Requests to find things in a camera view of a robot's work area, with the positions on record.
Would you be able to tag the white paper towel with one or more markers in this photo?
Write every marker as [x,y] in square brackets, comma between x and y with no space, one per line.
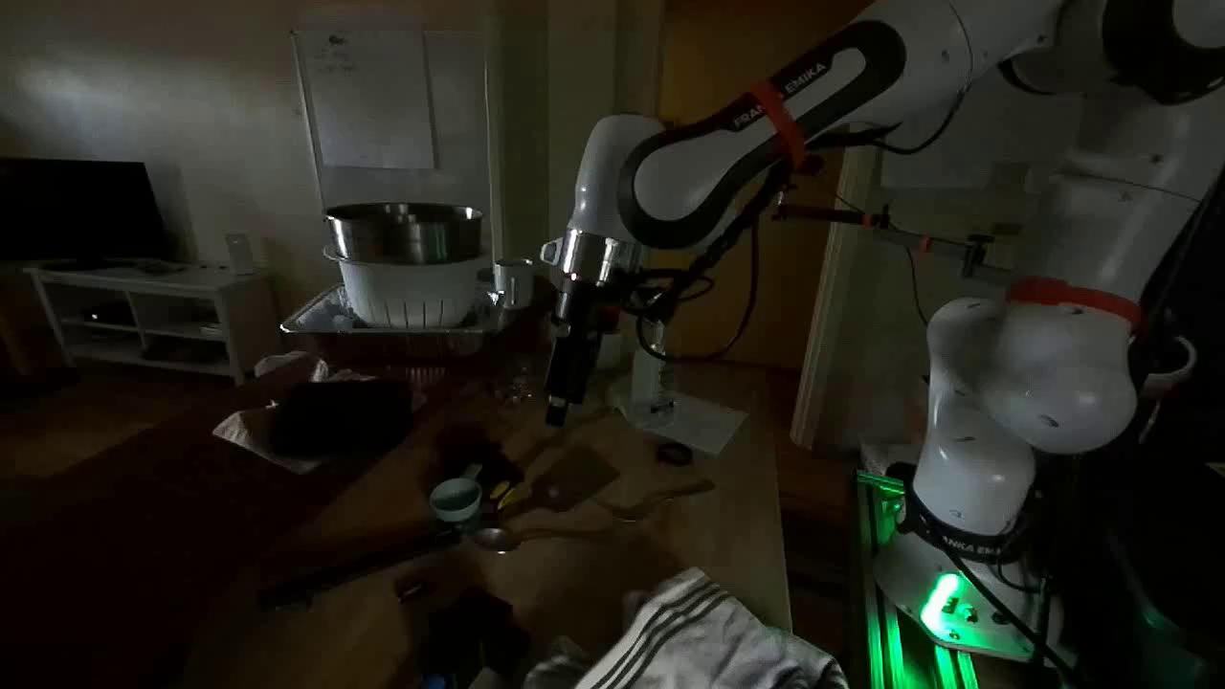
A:
[693,421]

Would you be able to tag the stainless steel bowl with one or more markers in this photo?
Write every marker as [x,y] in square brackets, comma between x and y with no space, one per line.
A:
[407,230]

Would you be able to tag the white paper sheet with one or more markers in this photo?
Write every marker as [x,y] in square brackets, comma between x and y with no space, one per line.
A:
[241,436]

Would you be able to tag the black television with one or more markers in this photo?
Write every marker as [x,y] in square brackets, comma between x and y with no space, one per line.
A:
[79,211]

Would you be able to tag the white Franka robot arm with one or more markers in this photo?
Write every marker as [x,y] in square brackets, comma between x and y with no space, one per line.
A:
[1018,382]

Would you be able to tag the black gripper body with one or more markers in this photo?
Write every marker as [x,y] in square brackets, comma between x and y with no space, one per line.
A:
[577,339]

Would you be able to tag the clear pump bottle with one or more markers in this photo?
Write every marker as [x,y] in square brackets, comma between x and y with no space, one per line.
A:
[651,382]

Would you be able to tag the green lit robot stand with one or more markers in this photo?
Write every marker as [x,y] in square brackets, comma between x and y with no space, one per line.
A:
[901,635]

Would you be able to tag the white wall paper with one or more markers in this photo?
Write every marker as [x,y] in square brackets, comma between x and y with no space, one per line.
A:
[370,99]

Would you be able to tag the metal camera mount rod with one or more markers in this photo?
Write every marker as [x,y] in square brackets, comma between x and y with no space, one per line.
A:
[895,228]

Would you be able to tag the black round cap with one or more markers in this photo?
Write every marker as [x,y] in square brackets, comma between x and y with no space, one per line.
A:
[675,454]

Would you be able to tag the metal spoon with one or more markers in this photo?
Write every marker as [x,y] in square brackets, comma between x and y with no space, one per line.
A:
[495,538]

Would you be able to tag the white striped towel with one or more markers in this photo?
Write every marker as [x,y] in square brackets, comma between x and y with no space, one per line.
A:
[693,635]

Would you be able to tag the clear drinking glass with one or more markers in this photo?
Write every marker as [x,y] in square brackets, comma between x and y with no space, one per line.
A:
[514,382]

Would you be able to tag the white TV stand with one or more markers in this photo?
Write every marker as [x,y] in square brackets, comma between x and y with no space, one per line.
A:
[156,283]

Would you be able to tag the black pan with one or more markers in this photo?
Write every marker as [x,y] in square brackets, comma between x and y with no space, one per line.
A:
[337,415]

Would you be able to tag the black measuring cup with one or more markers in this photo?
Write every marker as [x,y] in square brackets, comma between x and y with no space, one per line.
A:
[467,454]

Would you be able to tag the yellow measuring spoon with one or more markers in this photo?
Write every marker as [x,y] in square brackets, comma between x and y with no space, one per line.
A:
[505,491]

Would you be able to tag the metal tray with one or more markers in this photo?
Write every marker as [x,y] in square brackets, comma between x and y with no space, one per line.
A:
[319,313]

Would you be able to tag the wooden door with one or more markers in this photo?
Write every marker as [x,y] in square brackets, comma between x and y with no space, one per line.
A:
[715,76]

